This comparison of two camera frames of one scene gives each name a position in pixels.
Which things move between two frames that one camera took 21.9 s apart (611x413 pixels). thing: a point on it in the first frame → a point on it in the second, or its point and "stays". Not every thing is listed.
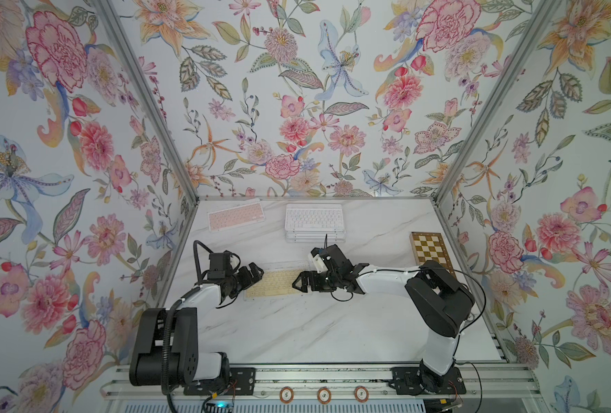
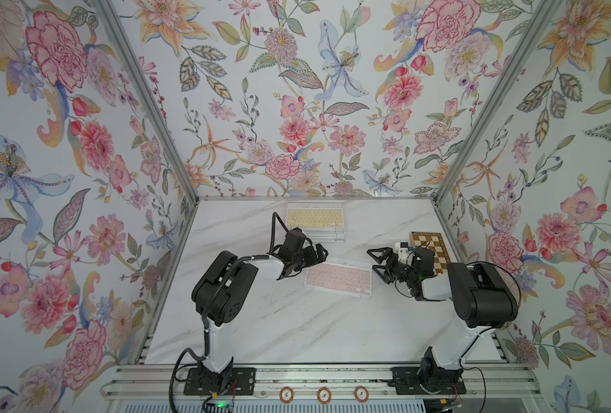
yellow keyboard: x=275 y=283 → x=315 y=215
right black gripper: x=314 y=282 → x=386 y=252
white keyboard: x=315 y=239 stays
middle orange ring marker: x=324 y=395 stays
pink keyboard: x=316 y=237 stays
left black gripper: x=256 y=275 → x=313 y=259
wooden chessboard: x=430 y=246 stays
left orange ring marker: x=286 y=395 stays
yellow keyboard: x=316 y=234 stays
